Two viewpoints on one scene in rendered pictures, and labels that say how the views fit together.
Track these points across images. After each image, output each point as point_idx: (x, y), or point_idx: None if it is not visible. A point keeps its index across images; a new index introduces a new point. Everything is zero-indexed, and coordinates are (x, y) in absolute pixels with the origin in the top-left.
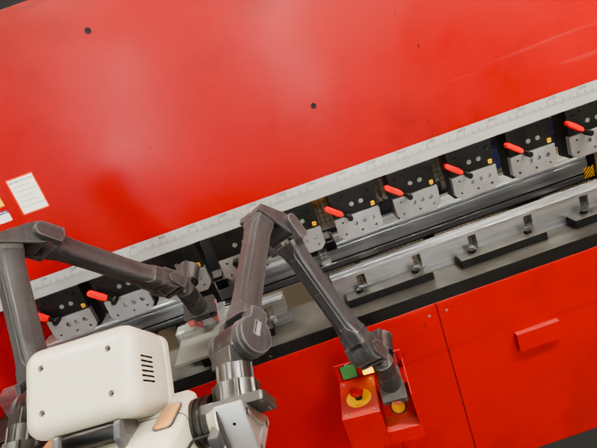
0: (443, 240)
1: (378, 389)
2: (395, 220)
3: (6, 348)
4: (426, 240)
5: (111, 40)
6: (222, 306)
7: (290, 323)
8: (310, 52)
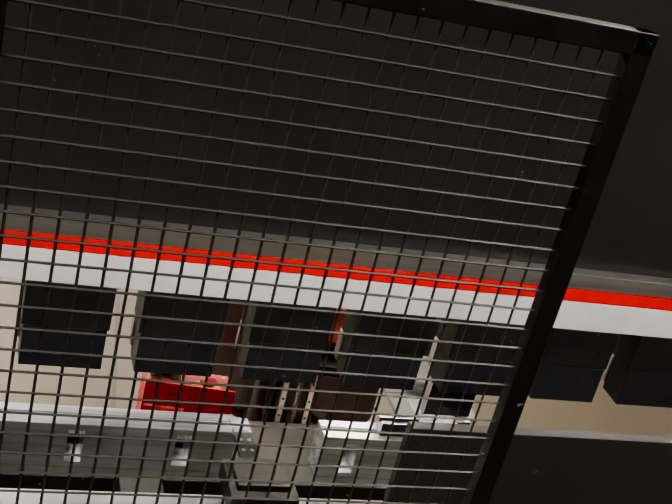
0: (17, 403)
1: (181, 410)
2: (71, 499)
3: None
4: (42, 419)
5: None
6: (421, 420)
7: (308, 454)
8: None
